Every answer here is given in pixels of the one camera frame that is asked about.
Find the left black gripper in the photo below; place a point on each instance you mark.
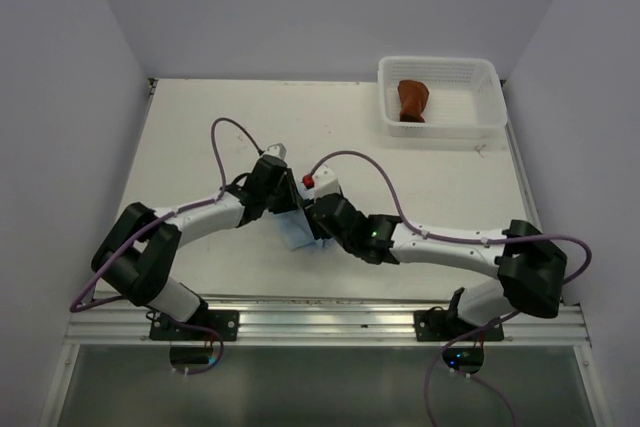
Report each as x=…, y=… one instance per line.
x=292, y=200

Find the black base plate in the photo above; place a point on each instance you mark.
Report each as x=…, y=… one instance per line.
x=224, y=322
x=439, y=325

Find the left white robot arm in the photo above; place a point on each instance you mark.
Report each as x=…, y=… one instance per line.
x=137, y=256

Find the light blue towel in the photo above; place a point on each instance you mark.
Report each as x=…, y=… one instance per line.
x=298, y=229

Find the rust brown towel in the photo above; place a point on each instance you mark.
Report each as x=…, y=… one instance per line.
x=413, y=96

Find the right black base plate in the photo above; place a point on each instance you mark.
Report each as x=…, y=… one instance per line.
x=439, y=325

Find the white plastic basket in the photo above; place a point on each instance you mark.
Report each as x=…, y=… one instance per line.
x=465, y=97

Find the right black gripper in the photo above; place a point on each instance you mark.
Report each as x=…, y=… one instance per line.
x=319, y=232

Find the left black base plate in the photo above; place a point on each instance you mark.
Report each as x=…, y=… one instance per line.
x=224, y=322

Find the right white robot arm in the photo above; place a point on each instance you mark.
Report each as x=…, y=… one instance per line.
x=524, y=270

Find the aluminium mounting rail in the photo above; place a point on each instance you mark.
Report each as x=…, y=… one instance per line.
x=294, y=322

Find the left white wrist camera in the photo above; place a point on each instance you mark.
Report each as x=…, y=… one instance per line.
x=277, y=150

